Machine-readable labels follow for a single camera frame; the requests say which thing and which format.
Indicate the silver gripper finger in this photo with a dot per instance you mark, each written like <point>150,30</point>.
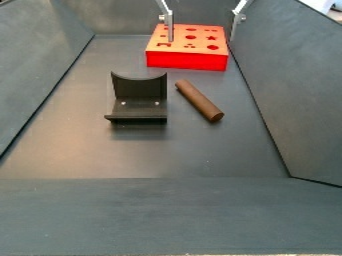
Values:
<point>239,15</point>
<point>166,17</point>

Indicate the brown oval cylinder peg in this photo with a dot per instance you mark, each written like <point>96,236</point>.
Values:
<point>200,101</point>

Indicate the red foam shape board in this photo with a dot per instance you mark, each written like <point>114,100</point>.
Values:
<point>199,48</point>

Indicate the black curved fixture stand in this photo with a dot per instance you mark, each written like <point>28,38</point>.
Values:
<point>141,98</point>

